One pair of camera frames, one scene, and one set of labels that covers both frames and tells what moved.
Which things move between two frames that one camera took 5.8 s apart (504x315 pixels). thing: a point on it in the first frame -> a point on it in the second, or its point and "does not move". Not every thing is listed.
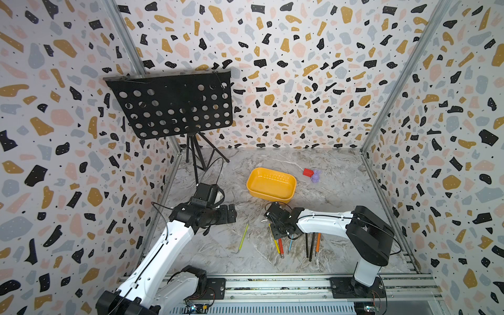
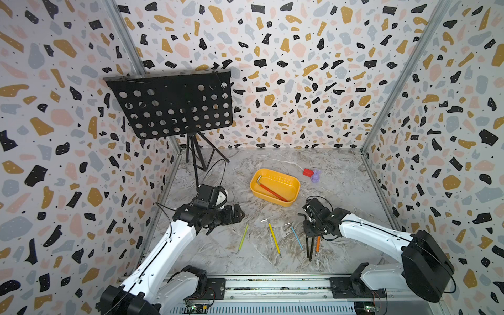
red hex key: [281, 247] -> [268, 190]
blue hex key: [291, 244] -> [291, 227]
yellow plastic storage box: [272, 185] does not move
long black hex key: [306, 245] does not move
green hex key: [243, 237] does not move
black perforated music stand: [183, 104] does not move
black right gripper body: [277, 232] -> [312, 229]
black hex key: [311, 250] does not move
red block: [308, 172] does not move
